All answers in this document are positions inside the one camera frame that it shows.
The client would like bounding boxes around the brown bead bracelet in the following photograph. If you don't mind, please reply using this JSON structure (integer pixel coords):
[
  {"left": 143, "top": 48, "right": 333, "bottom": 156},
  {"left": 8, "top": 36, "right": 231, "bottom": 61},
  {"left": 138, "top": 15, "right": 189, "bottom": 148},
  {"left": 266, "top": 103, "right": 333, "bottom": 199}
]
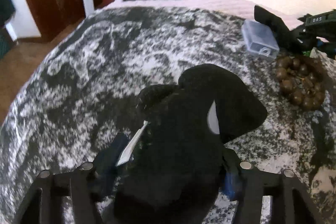
[{"left": 274, "top": 55, "right": 326, "bottom": 111}]

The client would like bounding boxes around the small clear plastic box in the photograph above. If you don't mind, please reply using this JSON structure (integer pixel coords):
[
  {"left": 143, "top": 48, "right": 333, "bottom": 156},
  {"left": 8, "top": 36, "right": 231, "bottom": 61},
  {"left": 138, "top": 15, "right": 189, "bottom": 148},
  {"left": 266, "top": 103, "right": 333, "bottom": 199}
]
[{"left": 241, "top": 19, "right": 280, "bottom": 60}]

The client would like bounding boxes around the pink bed sheet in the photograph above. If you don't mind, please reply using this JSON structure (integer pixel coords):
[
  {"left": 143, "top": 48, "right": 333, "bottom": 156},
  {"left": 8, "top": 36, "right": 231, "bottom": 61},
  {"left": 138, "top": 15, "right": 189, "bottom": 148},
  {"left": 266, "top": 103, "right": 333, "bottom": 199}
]
[{"left": 99, "top": 0, "right": 308, "bottom": 28}]

